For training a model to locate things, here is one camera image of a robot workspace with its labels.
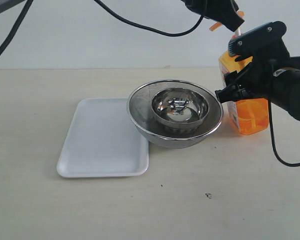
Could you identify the large steel mesh strainer bowl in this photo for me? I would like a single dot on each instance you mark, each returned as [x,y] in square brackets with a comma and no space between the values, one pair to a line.
[140,113]

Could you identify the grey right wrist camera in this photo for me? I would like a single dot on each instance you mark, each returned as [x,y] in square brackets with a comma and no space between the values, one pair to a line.
[263,42]

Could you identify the small stainless steel bowl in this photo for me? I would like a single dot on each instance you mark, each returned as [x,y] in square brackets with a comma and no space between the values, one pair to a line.
[179,110]

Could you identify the orange pump soap bottle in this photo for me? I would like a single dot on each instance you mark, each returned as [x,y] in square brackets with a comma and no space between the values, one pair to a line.
[248,116]

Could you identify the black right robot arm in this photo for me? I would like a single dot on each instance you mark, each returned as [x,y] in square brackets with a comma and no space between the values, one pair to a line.
[272,74]

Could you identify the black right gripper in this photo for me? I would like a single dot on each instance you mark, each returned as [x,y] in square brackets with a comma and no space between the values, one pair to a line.
[271,79]

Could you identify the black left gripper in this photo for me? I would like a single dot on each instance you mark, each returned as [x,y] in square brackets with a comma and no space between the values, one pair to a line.
[224,12]

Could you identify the white rectangular plastic tray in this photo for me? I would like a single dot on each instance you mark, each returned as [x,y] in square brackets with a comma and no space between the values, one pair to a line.
[102,142]

